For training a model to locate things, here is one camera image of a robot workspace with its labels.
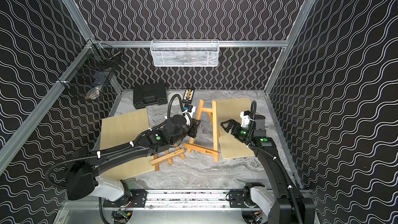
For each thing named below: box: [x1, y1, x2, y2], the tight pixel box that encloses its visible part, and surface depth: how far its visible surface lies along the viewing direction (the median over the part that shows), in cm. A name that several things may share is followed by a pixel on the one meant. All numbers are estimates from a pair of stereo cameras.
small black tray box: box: [182, 88, 195, 105], surface depth 119 cm
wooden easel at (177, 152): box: [150, 143, 187, 172], surface depth 86 cm
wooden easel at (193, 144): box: [183, 99, 220, 163], surface depth 72 cm
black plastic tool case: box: [133, 82, 168, 110], surface depth 112 cm
